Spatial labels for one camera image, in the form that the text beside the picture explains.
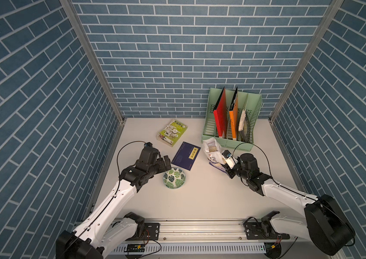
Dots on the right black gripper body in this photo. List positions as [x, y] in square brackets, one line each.
[239, 172]

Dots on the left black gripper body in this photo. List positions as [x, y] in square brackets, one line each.
[152, 169]

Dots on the green leaf pattern bowl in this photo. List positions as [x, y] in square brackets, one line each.
[174, 178]

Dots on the white purple oats bag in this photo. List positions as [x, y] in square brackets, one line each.
[213, 152]

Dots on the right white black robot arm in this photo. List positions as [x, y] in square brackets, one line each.
[321, 219]

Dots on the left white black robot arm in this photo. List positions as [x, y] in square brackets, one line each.
[99, 235]

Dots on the dark blue book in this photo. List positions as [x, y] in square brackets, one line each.
[186, 156]

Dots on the green comic book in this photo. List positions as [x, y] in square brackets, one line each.
[172, 132]

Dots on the orange folder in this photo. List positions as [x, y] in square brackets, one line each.
[233, 110]

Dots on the red folder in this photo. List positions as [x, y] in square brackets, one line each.
[220, 114]

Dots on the mint green file organizer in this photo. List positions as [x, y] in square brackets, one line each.
[250, 102]

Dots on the small black electronics board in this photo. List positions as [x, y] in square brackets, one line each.
[135, 248]

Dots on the aluminium mounting rail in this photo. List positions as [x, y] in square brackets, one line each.
[171, 231]

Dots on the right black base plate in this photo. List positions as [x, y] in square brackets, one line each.
[254, 231]

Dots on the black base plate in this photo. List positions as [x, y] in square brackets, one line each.
[254, 231]
[150, 231]

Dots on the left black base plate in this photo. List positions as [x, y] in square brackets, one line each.
[150, 231]

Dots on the white perforated cable duct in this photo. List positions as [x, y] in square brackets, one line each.
[197, 248]

